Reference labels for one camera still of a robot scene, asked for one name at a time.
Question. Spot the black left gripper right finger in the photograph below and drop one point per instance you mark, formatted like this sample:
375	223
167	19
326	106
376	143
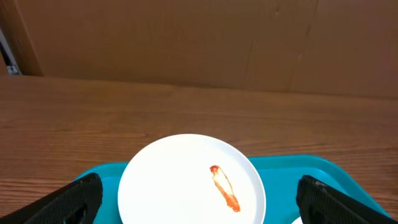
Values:
321	204

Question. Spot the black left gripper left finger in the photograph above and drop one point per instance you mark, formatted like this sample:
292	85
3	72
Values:
77	202

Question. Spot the white plate with ketchup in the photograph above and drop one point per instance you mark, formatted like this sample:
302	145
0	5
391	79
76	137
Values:
191	178

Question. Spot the teal plastic tray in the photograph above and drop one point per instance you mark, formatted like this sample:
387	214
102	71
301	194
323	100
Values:
280	176

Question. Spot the cardboard back panel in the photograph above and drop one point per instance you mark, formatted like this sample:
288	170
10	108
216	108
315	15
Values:
309	46

